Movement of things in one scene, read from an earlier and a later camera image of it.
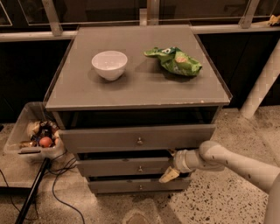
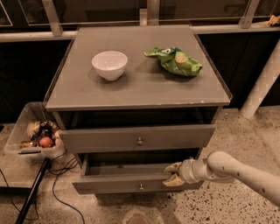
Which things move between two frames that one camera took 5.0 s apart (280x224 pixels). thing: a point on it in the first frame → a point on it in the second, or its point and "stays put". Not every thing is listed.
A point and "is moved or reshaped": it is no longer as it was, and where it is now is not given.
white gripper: x=178 y=161 → x=186 y=171
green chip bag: x=176 y=60 stays put
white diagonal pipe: x=265 y=81 stays put
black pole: x=45 y=164 stays put
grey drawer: x=124 y=166 is moved or reshaped
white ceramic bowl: x=109 y=64 stays put
